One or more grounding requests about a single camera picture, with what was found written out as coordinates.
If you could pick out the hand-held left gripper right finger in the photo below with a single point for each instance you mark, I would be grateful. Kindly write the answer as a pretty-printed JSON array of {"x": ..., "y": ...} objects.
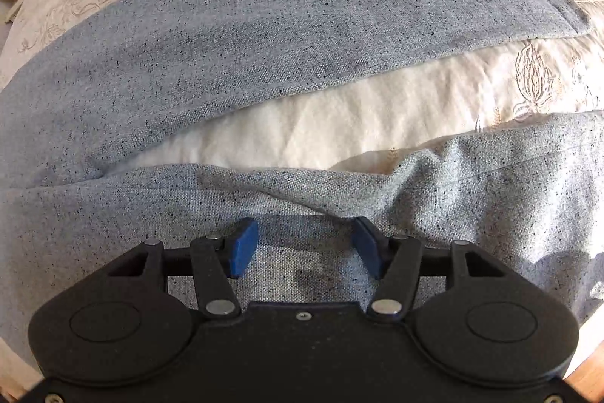
[{"x": 368, "y": 248}]

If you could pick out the grey speckled pants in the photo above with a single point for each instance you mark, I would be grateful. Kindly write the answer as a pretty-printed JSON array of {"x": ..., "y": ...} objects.
[{"x": 283, "y": 30}]

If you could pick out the cream embroidered bedspread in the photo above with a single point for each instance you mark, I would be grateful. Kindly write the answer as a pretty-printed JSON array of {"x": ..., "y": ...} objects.
[{"x": 377, "y": 134}]

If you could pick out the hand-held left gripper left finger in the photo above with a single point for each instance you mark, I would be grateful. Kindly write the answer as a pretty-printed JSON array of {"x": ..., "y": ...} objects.
[{"x": 244, "y": 248}]

